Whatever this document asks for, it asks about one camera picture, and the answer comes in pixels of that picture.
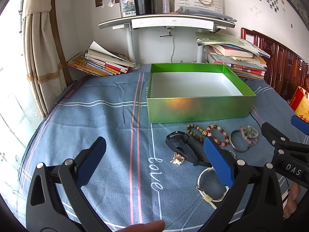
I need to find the red yellow gift bag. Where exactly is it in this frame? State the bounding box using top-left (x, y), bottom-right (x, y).
top-left (289, 86), bottom-right (309, 123)

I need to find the red wooden headboard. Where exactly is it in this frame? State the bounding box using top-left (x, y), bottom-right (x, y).
top-left (240, 28), bottom-right (308, 100)

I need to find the white wrist watch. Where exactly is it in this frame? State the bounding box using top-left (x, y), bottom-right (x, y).
top-left (196, 167), bottom-right (229, 210)

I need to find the blue striped bed sheet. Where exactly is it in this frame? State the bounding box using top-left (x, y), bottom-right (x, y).
top-left (17, 63), bottom-right (309, 232)

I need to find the right book stack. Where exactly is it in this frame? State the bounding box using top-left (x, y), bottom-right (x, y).
top-left (195, 32), bottom-right (270, 81)

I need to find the green cardboard box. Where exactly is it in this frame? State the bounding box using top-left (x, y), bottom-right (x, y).
top-left (147, 63), bottom-right (256, 124)

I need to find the clear spray bottle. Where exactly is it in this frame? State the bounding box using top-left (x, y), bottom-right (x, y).
top-left (162, 0), bottom-right (170, 14)

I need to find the silver metal bangle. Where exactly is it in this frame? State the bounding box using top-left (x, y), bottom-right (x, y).
top-left (229, 130), bottom-right (251, 152)

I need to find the black wrist watch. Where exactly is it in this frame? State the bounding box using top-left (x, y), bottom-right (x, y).
top-left (166, 131), bottom-right (212, 168)

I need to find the white hanging cord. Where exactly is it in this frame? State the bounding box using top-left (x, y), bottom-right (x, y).
top-left (170, 30), bottom-right (176, 63)

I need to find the book stack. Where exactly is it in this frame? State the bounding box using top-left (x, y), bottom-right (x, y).
top-left (67, 41), bottom-right (135, 77)
top-left (195, 32), bottom-right (270, 81)

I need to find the left hand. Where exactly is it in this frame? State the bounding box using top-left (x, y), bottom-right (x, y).
top-left (117, 220), bottom-right (166, 232)

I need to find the beige curtain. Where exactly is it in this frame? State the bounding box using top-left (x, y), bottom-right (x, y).
top-left (22, 0), bottom-right (73, 117)

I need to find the right hand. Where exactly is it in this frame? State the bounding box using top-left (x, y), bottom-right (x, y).
top-left (283, 182), bottom-right (300, 218)

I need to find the left book stack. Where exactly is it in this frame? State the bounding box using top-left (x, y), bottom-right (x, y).
top-left (67, 41), bottom-right (135, 77)

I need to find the pink crystal bead bracelet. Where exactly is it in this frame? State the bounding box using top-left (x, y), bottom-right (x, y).
top-left (239, 126), bottom-right (259, 146)

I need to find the brown wooden bead bracelet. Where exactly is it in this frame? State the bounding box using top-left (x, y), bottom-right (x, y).
top-left (185, 124), bottom-right (208, 144)

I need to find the gold brooch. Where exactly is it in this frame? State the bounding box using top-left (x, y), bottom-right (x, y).
top-left (170, 152), bottom-right (185, 165)

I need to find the red white bead bracelet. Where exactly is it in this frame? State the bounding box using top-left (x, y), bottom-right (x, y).
top-left (206, 124), bottom-right (230, 147)

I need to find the white bed desk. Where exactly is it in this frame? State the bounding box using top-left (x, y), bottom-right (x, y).
top-left (98, 13), bottom-right (236, 70)

